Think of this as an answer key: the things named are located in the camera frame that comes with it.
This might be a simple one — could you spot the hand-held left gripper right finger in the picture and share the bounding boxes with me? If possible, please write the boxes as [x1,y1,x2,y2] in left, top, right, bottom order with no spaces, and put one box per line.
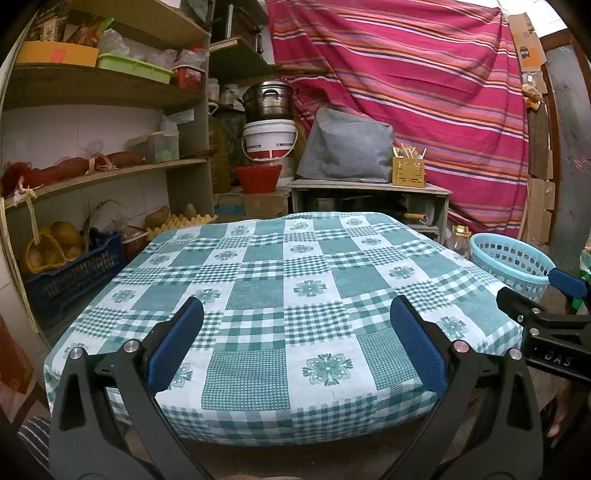
[383,294,544,480]

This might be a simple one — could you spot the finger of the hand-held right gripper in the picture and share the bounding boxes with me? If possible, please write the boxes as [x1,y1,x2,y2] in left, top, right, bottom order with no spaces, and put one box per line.
[549,267,590,315]
[495,286,556,326]

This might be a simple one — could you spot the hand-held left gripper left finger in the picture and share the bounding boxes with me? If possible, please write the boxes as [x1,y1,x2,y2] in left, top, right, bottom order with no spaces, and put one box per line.
[48,296,211,480]

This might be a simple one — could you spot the light blue plastic basket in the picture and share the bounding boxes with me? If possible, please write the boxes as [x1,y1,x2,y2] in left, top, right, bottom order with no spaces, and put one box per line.
[469,232,557,303]

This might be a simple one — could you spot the person's right hand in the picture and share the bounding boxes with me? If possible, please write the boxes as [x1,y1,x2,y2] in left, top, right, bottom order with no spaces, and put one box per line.
[547,396,574,439]

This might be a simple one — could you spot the plastic bottle with yellow label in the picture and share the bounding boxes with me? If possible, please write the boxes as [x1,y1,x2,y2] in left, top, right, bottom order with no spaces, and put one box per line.
[450,225,472,259]

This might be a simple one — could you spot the green white checked tablecloth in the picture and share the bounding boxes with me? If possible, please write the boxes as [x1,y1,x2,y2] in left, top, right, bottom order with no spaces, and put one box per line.
[44,211,525,448]

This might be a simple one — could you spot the brown woven basket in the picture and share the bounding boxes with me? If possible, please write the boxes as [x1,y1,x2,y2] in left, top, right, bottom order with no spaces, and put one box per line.
[121,228,149,261]

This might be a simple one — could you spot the yellow egg tray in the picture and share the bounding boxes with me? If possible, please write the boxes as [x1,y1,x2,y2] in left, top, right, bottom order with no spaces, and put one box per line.
[150,212,219,241]

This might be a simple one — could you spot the blue plastic crate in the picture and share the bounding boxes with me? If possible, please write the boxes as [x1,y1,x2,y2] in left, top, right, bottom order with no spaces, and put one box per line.
[23,231,126,317]

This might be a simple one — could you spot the small wooden cabinet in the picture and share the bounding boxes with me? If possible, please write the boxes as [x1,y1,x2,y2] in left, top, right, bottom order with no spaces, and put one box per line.
[288,179,454,245]

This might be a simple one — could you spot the brown cardboard box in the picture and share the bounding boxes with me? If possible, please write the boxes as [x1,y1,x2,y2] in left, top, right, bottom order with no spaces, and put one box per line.
[215,187,293,217]

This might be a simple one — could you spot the yellow chopstick holder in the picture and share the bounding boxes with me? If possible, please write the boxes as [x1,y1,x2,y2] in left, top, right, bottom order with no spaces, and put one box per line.
[392,156,426,188]

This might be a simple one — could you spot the black white striped cloth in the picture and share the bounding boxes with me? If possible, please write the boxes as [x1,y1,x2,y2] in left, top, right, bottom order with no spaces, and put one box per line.
[18,415,51,462]

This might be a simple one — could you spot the red plastic bowl basket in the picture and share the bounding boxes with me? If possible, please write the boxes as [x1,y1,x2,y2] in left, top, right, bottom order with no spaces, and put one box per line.
[233,165,283,195]

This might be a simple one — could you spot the bunch of wooden chopsticks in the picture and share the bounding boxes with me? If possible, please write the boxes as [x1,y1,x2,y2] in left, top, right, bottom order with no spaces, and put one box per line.
[392,144,426,161]

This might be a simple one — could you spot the short red mesh bag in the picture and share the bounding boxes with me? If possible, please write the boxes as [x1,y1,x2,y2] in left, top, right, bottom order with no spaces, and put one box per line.
[92,150,148,169]

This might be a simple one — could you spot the large yellow oil jug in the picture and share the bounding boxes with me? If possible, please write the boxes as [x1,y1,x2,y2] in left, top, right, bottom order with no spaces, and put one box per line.
[208,102,232,195]

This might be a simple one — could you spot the clear plastic container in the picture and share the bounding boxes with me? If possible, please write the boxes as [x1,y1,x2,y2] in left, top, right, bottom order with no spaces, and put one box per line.
[129,130,181,163]

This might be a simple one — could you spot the grey fabric bag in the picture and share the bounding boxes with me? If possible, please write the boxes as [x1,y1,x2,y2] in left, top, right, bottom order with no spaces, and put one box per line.
[296,107,394,183]

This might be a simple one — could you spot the long red mesh bag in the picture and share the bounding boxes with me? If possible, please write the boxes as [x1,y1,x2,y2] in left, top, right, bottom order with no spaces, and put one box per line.
[2,157,93,188]

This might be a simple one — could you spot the white bucket with red label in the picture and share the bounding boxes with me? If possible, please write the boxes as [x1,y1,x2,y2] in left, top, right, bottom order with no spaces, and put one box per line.
[242,120,298,163]

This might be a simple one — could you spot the red striped cloth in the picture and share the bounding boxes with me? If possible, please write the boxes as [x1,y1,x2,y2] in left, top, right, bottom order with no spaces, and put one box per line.
[267,0,532,241]

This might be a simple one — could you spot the steel cooking pot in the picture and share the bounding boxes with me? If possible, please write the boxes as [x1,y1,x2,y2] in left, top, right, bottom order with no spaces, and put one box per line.
[241,80,301,123]

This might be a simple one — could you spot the small red basket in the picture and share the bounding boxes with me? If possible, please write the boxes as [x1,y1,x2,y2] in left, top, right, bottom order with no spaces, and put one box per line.
[173,66,205,90]

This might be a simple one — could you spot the large wooden shelf unit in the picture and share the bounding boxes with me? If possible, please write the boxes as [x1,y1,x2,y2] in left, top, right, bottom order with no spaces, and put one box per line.
[0,0,213,342]

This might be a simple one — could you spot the green plastic tray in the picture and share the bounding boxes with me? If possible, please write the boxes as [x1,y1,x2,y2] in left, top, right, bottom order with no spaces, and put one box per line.
[96,53,175,85]

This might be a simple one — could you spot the narrow wooden shelf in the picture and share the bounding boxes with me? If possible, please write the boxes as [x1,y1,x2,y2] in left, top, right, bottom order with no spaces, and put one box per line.
[208,0,278,88]

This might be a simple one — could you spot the clear plastic bag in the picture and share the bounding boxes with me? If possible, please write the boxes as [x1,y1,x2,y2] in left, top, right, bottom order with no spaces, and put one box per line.
[99,28,139,58]

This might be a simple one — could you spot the yellow box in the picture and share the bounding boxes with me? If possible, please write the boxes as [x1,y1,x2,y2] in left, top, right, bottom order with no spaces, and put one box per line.
[16,41,100,68]

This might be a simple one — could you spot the orange snack packet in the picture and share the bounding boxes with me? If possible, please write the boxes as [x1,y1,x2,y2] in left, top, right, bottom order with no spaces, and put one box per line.
[65,11,114,47]

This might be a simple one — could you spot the dark printed box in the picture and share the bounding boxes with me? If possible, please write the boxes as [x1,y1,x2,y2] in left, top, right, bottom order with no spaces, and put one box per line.
[25,0,70,43]

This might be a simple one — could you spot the pan with wooden handle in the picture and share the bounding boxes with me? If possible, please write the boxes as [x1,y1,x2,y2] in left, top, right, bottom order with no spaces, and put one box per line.
[388,203,426,222]

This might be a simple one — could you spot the cardboard wall sheets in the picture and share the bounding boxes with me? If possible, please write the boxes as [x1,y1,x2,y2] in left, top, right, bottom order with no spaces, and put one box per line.
[505,13,557,252]

